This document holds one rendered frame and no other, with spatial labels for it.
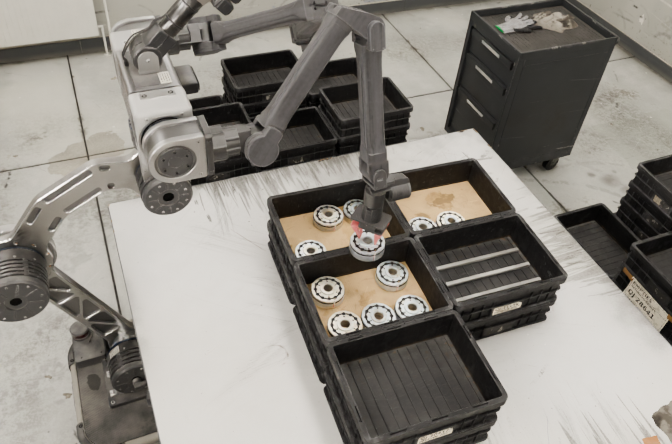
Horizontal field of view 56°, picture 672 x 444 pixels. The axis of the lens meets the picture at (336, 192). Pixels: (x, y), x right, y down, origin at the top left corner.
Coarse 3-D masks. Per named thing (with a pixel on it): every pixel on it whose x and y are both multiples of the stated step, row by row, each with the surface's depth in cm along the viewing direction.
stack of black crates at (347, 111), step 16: (384, 80) 335; (336, 96) 330; (352, 96) 334; (384, 96) 341; (400, 96) 325; (336, 112) 310; (352, 112) 328; (384, 112) 312; (400, 112) 315; (336, 128) 314; (352, 128) 310; (384, 128) 319; (400, 128) 322; (336, 144) 317; (352, 144) 318
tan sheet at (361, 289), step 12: (348, 276) 203; (360, 276) 203; (372, 276) 203; (348, 288) 199; (360, 288) 199; (372, 288) 200; (408, 288) 201; (420, 288) 201; (348, 300) 196; (360, 300) 196; (372, 300) 196; (384, 300) 197; (396, 300) 197; (324, 312) 192; (360, 312) 193; (324, 324) 188
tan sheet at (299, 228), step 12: (300, 216) 221; (312, 216) 221; (288, 228) 216; (300, 228) 217; (312, 228) 217; (348, 228) 218; (288, 240) 212; (300, 240) 213; (324, 240) 213; (336, 240) 214; (348, 240) 214
